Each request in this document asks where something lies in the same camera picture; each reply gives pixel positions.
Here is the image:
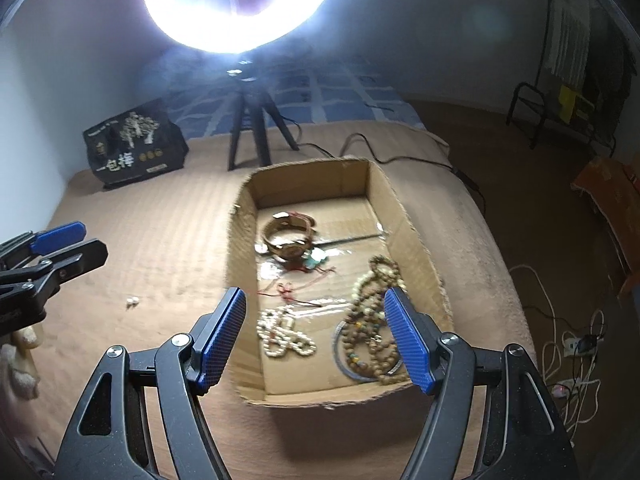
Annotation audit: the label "black metal rack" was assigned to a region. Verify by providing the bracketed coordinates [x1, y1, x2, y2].
[506, 81, 617, 157]

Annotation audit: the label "black snack bag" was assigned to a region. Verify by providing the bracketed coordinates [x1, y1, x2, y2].
[82, 99, 189, 190]

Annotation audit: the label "white pearl earring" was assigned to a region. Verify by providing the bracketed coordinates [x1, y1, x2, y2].
[126, 296, 140, 308]

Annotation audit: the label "dark thin bangle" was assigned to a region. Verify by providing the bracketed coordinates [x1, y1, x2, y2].
[332, 321, 409, 386]

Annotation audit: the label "left gloved hand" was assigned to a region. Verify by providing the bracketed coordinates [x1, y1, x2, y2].
[1, 324, 43, 401]

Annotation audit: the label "orange box on floor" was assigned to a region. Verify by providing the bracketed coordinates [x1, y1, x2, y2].
[570, 153, 640, 296]

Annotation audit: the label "black tripod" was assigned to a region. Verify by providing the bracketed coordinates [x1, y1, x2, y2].
[228, 66, 299, 171]

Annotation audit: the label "green jade pendant red cord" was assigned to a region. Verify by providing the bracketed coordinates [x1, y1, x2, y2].
[257, 250, 338, 306]

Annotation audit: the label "black power cable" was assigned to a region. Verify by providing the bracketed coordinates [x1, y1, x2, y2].
[297, 132, 490, 212]

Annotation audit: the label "cardboard box tray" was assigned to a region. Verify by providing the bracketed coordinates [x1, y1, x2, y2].
[226, 158, 454, 408]

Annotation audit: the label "cream bead necklace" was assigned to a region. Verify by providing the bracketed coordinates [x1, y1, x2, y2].
[256, 306, 318, 359]

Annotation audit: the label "brown wooden bead necklace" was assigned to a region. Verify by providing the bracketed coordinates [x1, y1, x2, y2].
[338, 253, 417, 387]

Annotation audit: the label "blue patterned bedding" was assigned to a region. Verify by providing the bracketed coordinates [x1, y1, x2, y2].
[163, 58, 424, 139]

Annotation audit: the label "white power strip cables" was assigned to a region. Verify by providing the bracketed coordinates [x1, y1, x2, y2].
[508, 263, 609, 441]

